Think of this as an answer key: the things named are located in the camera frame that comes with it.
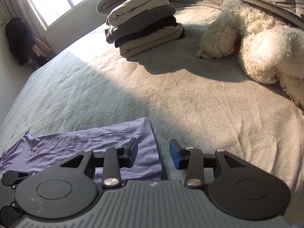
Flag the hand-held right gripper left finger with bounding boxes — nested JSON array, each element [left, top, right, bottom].
[[59, 137, 139, 188]]

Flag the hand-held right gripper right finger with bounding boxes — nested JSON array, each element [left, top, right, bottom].
[[169, 139, 250, 188]]

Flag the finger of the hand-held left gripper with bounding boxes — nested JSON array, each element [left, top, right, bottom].
[[16, 171, 36, 181]]

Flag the purple pants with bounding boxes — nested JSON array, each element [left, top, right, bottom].
[[0, 117, 163, 181]]

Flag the pink hanging clothes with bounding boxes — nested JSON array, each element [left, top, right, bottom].
[[27, 37, 51, 64]]

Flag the dark hanging clothes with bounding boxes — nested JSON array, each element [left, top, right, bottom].
[[5, 18, 36, 66]]

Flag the grey bed blanket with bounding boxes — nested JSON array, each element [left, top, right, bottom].
[[0, 5, 304, 228]]

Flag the black folded garment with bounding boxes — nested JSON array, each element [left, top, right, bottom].
[[114, 15, 185, 48]]

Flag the red fabric piece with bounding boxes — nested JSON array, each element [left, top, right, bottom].
[[233, 37, 241, 57]]

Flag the grey folded sweater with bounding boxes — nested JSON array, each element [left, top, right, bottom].
[[105, 5, 177, 44]]

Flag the white fluffy dog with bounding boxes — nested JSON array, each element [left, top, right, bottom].
[[196, 0, 304, 107]]

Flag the pale patterned curtain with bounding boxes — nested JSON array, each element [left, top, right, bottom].
[[0, 0, 51, 50]]

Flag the window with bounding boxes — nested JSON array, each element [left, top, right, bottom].
[[22, 0, 112, 26]]

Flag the thin dark flat object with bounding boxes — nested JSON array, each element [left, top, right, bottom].
[[227, 0, 304, 26]]

